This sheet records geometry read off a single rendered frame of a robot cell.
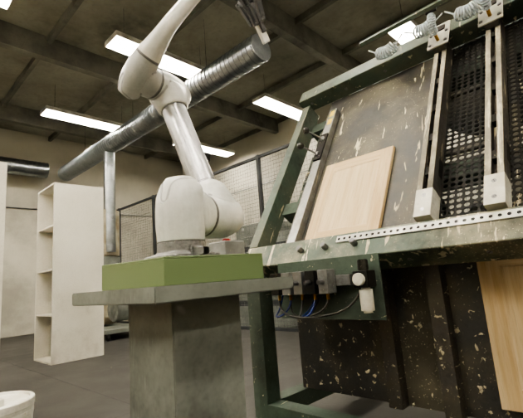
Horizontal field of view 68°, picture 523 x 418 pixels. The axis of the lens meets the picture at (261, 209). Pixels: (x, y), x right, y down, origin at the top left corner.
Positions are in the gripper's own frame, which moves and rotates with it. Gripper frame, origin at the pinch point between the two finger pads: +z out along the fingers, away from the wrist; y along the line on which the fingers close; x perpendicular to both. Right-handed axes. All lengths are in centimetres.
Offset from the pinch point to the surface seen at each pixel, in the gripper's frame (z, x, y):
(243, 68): 19, -190, 263
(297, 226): 83, 12, 19
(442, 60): 47, -77, -21
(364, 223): 83, 6, -17
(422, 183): 72, -8, -38
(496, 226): 80, 6, -67
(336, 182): 75, -15, 11
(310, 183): 74, -13, 26
